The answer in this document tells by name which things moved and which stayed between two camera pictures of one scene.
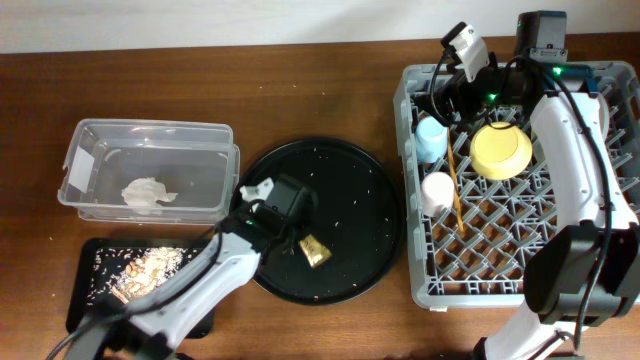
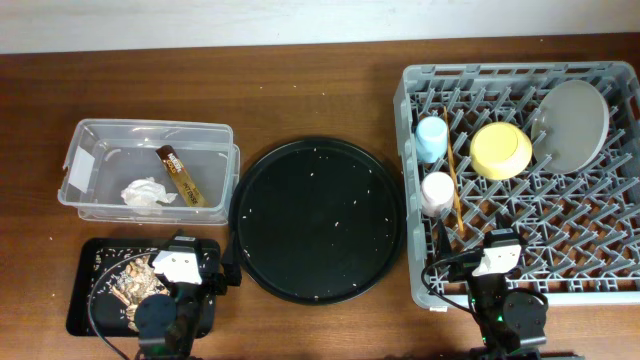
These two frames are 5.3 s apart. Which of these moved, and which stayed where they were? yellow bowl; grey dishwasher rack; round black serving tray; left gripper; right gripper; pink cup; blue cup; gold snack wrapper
Moved: gold snack wrapper; left gripper; right gripper
Stayed: blue cup; pink cup; yellow bowl; round black serving tray; grey dishwasher rack
